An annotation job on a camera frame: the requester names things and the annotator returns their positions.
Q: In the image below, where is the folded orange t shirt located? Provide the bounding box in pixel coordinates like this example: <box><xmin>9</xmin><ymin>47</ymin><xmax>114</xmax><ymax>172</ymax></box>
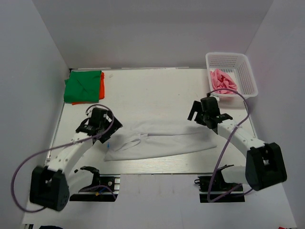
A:
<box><xmin>72</xmin><ymin>72</ymin><xmax>105</xmax><ymax>105</ymax></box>

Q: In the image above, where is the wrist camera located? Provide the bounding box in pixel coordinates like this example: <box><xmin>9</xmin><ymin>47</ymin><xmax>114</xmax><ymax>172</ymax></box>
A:
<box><xmin>200</xmin><ymin>96</ymin><xmax>220</xmax><ymax>117</ymax></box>
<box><xmin>88</xmin><ymin>107</ymin><xmax>111</xmax><ymax>129</ymax></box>

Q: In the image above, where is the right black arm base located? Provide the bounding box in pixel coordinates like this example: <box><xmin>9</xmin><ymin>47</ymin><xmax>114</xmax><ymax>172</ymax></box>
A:
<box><xmin>194</xmin><ymin>175</ymin><xmax>245</xmax><ymax>203</ymax></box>

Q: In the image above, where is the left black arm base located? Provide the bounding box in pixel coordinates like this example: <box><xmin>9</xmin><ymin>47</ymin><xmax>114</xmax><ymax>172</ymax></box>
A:
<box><xmin>70</xmin><ymin>175</ymin><xmax>121</xmax><ymax>202</ymax></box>

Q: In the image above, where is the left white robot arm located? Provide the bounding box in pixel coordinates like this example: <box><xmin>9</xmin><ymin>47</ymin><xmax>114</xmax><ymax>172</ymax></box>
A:
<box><xmin>29</xmin><ymin>114</ymin><xmax>122</xmax><ymax>211</ymax></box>

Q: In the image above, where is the white plastic basket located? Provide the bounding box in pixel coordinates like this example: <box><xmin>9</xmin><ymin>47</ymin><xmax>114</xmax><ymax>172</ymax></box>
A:
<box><xmin>205</xmin><ymin>52</ymin><xmax>258</xmax><ymax>99</ymax></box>

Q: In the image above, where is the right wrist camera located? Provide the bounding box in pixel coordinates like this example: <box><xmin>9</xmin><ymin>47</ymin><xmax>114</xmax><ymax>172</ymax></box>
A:
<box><xmin>200</xmin><ymin>96</ymin><xmax>220</xmax><ymax>117</ymax></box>

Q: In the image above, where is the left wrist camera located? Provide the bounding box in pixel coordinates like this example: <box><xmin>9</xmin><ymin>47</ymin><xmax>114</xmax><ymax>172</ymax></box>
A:
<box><xmin>88</xmin><ymin>107</ymin><xmax>111</xmax><ymax>129</ymax></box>

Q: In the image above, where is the white t shirt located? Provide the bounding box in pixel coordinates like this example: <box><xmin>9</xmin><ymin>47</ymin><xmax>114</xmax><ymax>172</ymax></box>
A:
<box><xmin>104</xmin><ymin>120</ymin><xmax>217</xmax><ymax>161</ymax></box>

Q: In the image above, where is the pink t shirt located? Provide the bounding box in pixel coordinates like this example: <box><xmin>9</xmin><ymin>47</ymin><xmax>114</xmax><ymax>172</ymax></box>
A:
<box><xmin>210</xmin><ymin>69</ymin><xmax>238</xmax><ymax>94</ymax></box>

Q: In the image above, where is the folded green t shirt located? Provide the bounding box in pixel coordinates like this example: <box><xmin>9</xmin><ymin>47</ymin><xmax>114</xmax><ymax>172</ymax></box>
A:
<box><xmin>63</xmin><ymin>71</ymin><xmax>102</xmax><ymax>104</ymax></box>

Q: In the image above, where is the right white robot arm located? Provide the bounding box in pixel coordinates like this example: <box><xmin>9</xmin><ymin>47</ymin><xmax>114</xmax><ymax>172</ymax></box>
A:
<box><xmin>188</xmin><ymin>97</ymin><xmax>287</xmax><ymax>191</ymax></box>

